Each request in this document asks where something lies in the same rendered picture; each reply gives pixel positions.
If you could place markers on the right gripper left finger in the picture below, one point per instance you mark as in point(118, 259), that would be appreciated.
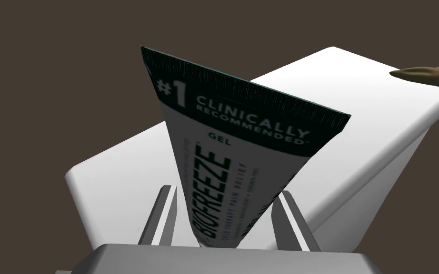
point(161, 219)

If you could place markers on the white and green gel tube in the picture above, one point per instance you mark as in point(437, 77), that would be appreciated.
point(219, 152)

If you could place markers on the brown pointed brush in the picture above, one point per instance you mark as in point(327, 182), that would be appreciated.
point(425, 75)

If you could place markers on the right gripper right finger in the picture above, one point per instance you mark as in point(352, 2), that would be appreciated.
point(292, 224)

